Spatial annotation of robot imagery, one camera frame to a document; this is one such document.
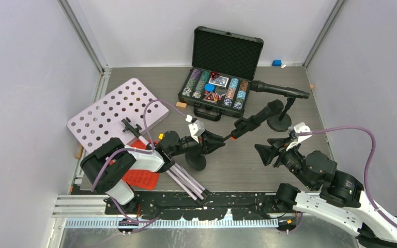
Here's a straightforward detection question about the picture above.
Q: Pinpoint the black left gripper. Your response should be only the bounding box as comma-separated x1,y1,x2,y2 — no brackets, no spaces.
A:
170,128,224,157

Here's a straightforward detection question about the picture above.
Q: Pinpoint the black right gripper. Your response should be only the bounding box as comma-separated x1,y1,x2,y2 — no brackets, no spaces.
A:
253,135,314,189

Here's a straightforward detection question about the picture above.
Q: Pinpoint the black round-base mic stand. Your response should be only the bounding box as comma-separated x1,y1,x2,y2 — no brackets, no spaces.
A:
184,116,257,172
267,97,296,132

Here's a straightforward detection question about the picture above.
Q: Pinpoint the black microphone orange ring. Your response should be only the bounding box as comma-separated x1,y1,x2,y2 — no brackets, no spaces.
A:
231,99,285,141

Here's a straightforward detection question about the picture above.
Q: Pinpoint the black microphone plain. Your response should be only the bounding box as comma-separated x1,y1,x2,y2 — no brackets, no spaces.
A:
250,81,310,99

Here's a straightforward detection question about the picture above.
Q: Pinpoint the red sheet music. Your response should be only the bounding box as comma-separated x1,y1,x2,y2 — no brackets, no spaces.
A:
122,150,162,190

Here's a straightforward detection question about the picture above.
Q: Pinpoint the lilac tripod music stand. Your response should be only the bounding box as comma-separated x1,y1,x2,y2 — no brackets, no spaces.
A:
66,77,211,206

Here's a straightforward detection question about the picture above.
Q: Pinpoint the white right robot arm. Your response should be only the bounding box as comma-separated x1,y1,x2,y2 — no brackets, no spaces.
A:
254,138,397,247

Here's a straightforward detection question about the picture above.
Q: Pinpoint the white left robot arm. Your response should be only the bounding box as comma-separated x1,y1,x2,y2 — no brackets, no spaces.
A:
80,131,225,214

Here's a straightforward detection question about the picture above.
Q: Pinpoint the red triangle token lower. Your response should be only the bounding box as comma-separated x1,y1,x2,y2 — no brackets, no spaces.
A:
203,92,219,103

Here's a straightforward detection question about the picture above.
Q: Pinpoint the red triangle token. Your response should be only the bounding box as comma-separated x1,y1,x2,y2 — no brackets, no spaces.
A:
203,92,219,103
210,71,221,79

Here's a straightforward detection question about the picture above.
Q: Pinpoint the small wooden block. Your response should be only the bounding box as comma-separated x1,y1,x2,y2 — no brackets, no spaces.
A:
175,102,188,109

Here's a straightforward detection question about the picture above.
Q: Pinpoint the silver dealer button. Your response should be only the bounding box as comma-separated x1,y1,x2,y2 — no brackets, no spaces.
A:
215,86,227,96

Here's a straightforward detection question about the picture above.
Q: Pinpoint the blue round chip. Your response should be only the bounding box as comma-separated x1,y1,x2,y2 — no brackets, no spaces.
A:
204,83,215,92

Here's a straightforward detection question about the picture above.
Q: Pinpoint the blue playing card deck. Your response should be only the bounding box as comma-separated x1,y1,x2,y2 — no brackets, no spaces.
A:
208,76,229,87

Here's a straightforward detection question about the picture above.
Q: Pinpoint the red triangle token upper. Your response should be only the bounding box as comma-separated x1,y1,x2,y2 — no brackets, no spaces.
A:
210,71,221,79

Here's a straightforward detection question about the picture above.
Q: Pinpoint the black poker chip case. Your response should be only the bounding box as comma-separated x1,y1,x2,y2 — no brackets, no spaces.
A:
178,26,264,121

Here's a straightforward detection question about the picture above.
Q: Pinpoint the small blue block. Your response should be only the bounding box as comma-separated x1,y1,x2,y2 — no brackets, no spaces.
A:
272,59,282,67

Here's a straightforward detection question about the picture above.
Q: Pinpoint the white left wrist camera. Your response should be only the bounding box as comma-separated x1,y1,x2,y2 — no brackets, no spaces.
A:
185,115,206,143

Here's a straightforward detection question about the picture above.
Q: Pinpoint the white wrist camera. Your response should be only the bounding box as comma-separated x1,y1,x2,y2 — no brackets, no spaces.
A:
286,122,312,151
185,115,206,143

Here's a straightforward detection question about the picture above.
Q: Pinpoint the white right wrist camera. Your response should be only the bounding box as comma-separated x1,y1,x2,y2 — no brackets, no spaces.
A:
286,122,312,151

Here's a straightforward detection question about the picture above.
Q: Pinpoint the wooden block on rail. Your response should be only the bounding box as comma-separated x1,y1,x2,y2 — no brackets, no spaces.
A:
75,144,84,160

